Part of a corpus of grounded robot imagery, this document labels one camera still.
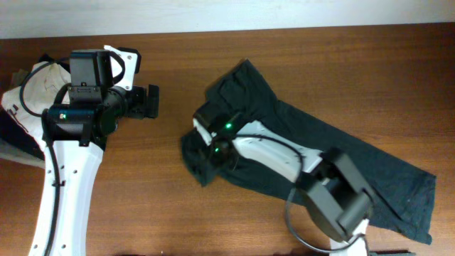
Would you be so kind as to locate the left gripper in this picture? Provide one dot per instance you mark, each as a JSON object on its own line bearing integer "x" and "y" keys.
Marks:
{"x": 138, "y": 109}

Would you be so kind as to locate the dark green t-shirt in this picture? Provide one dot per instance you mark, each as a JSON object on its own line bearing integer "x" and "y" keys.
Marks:
{"x": 406, "y": 194}

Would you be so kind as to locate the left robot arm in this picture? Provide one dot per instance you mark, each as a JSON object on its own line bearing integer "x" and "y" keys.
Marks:
{"x": 76, "y": 126}

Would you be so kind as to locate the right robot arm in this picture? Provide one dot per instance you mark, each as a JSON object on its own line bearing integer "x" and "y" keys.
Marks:
{"x": 336, "y": 195}

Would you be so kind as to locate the white folded garment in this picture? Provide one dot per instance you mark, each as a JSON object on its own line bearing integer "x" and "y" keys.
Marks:
{"x": 38, "y": 95}

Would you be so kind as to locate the black folded garment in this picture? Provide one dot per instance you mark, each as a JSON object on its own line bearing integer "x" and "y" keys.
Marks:
{"x": 43, "y": 62}

